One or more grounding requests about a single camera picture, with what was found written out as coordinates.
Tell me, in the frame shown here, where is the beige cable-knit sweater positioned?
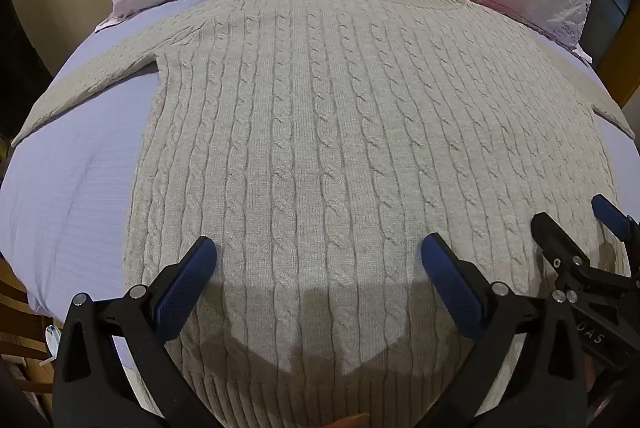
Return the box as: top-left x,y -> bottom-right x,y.
11,0 -> 637,428

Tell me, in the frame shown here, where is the small white blue object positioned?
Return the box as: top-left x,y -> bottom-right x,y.
45,325 -> 64,360

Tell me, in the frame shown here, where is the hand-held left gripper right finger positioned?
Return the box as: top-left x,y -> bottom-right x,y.
419,232 -> 592,428

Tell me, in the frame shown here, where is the wooden furniture frame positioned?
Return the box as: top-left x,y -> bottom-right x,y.
590,0 -> 640,109

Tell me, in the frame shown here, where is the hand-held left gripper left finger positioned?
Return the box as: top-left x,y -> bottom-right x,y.
52,235 -> 221,428

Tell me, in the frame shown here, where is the lavender bed sheet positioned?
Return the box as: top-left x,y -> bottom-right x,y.
0,0 -> 640,369

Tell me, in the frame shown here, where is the wooden chair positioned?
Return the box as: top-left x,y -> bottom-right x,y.
0,255 -> 67,411

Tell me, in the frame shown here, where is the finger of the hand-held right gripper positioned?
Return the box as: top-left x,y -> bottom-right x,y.
591,194 -> 640,255
531,212 -> 592,281

